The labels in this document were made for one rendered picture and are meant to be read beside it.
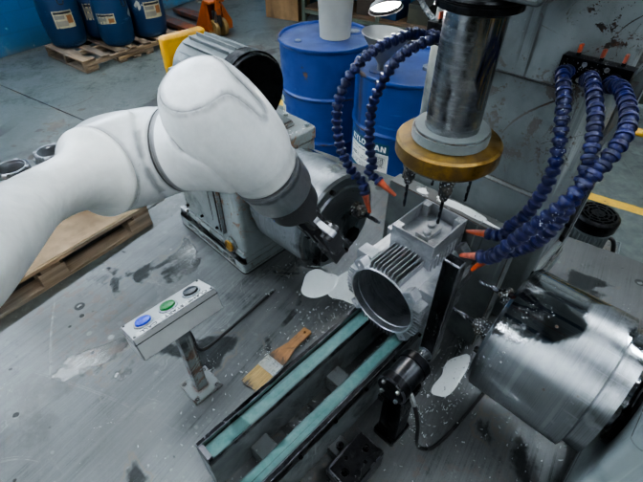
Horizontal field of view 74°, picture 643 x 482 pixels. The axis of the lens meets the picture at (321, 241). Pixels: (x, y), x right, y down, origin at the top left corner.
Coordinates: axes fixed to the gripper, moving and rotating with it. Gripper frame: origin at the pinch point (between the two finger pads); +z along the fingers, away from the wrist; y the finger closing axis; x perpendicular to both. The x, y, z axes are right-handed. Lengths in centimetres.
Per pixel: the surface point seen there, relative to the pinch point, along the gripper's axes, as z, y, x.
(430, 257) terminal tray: 13.8, -10.7, -10.9
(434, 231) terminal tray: 16.0, -7.6, -16.6
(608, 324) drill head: 10.7, -40.4, -15.1
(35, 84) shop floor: 132, 451, 9
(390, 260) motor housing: 12.2, -5.2, -6.1
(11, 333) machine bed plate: 8, 63, 62
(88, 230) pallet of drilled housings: 88, 179, 55
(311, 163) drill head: 10.9, 24.3, -15.4
